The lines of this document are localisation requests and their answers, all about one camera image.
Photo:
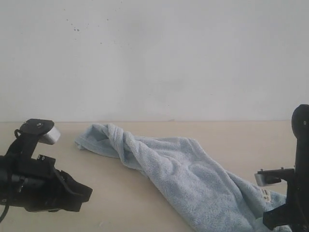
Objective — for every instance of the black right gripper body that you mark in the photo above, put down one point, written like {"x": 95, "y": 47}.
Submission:
{"x": 297, "y": 199}

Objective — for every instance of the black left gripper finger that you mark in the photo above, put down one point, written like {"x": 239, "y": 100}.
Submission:
{"x": 70, "y": 202}
{"x": 70, "y": 186}

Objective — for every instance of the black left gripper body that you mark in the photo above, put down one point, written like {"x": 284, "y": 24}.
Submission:
{"x": 35, "y": 185}

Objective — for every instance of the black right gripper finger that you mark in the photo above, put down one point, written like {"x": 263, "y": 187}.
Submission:
{"x": 279, "y": 216}

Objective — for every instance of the light blue terry towel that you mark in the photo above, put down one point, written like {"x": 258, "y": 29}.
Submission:
{"x": 207, "y": 196}

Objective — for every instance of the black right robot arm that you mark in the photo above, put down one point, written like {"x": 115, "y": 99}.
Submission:
{"x": 300, "y": 128}

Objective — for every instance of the white fabric care label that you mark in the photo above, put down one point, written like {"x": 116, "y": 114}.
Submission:
{"x": 266, "y": 195}

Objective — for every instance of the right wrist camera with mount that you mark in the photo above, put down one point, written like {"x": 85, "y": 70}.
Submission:
{"x": 266, "y": 178}

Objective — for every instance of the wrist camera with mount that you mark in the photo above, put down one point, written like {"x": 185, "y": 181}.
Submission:
{"x": 266, "y": 178}
{"x": 30, "y": 133}

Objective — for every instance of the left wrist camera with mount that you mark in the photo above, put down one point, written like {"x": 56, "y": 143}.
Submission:
{"x": 30, "y": 133}

